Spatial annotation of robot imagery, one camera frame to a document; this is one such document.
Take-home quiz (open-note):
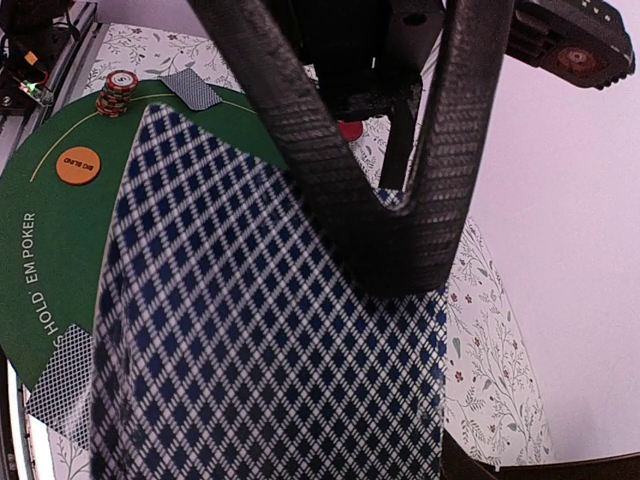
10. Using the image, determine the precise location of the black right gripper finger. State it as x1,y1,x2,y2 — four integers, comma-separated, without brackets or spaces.
442,434,639,480

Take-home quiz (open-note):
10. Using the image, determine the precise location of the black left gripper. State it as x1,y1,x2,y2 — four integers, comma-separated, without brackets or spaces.
191,0,513,297

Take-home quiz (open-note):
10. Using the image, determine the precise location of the blue playing card deck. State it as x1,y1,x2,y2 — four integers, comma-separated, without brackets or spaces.
90,104,447,479

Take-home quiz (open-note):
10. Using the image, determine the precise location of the dealt cards pile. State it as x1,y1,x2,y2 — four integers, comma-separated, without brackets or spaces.
159,68,222,112
26,324,92,450

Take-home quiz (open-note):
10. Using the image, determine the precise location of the red topped chip stack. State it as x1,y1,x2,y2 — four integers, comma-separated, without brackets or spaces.
95,70,139,118

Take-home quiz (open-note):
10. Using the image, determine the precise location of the orange big blind button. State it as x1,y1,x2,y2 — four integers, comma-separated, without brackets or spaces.
56,146,102,186

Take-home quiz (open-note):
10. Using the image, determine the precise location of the dealt cards bottom pile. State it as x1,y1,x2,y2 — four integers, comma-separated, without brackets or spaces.
26,324,92,450

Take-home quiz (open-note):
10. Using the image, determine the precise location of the red floral round tin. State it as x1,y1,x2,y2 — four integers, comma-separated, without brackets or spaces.
338,120,364,143

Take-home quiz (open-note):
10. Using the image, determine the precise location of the round green poker mat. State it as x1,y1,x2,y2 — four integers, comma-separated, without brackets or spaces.
1,80,284,388

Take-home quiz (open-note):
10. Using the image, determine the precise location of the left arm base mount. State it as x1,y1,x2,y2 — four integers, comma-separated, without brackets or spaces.
1,0,80,106

